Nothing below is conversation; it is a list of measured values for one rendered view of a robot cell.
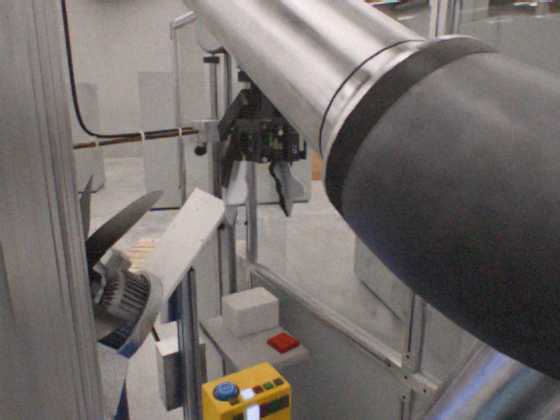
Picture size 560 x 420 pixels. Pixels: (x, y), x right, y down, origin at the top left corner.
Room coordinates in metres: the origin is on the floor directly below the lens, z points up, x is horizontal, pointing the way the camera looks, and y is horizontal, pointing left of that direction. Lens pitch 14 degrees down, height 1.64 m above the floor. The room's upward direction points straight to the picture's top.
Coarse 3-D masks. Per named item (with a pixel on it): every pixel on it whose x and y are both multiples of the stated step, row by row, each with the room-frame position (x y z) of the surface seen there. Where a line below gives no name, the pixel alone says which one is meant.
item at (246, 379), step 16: (256, 368) 0.80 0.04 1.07; (272, 368) 0.80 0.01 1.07; (208, 384) 0.75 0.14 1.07; (240, 384) 0.75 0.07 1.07; (256, 384) 0.75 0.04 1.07; (288, 384) 0.75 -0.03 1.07; (208, 400) 0.71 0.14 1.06; (224, 400) 0.70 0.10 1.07; (240, 400) 0.70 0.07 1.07; (256, 400) 0.70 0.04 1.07; (208, 416) 0.72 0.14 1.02; (224, 416) 0.67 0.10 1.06; (272, 416) 0.72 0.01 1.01; (288, 416) 0.74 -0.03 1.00
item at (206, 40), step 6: (198, 24) 1.55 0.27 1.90; (198, 30) 1.55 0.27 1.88; (204, 30) 1.54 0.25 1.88; (198, 36) 1.55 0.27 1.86; (204, 36) 1.54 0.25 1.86; (210, 36) 1.53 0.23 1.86; (198, 42) 1.55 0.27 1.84; (204, 42) 1.54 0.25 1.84; (210, 42) 1.53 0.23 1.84; (216, 42) 1.52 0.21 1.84; (204, 48) 1.54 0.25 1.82; (210, 48) 1.53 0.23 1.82; (216, 48) 1.52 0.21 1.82; (222, 48) 1.52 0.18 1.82
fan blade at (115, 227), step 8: (152, 192) 0.99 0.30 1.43; (160, 192) 1.05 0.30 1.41; (136, 200) 0.91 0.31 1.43; (144, 200) 0.99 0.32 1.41; (152, 200) 1.04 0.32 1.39; (128, 208) 0.92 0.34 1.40; (136, 208) 0.99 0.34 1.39; (144, 208) 1.04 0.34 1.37; (120, 216) 0.94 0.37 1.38; (128, 216) 0.99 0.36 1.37; (136, 216) 1.03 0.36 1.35; (104, 224) 0.90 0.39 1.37; (112, 224) 0.95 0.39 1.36; (120, 224) 0.99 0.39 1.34; (128, 224) 1.03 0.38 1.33; (96, 232) 0.92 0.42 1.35; (104, 232) 0.96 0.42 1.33; (112, 232) 1.00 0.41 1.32; (120, 232) 1.03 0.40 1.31; (88, 240) 0.93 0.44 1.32; (96, 240) 0.97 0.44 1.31; (104, 240) 1.00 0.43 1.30; (112, 240) 1.03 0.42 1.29; (88, 248) 0.97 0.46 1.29; (96, 248) 1.00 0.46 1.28; (104, 248) 1.02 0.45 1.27
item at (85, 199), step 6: (90, 180) 1.22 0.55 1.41; (90, 186) 1.25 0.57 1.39; (84, 192) 1.18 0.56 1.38; (90, 192) 1.27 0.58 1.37; (84, 198) 1.20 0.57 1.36; (90, 198) 1.29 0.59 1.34; (84, 204) 1.20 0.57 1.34; (84, 210) 1.21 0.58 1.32; (84, 216) 1.21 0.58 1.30; (84, 222) 1.21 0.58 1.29; (84, 228) 1.21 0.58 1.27; (84, 234) 1.20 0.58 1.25; (84, 240) 1.20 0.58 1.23
